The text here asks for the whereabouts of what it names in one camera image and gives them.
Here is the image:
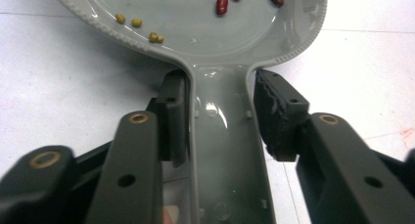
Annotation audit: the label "grey dustpan with orange edge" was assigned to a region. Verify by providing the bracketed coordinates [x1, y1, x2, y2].
[48, 0, 329, 224]

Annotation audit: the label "small green beans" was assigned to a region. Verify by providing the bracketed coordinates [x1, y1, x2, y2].
[114, 13, 165, 45]

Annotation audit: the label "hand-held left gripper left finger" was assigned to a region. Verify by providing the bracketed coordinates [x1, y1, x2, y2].
[85, 68, 191, 224]

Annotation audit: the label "pile of red beans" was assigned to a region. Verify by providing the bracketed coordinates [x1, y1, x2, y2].
[156, 0, 286, 17]

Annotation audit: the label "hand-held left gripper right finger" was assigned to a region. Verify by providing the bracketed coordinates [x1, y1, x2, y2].
[254, 68, 415, 224]

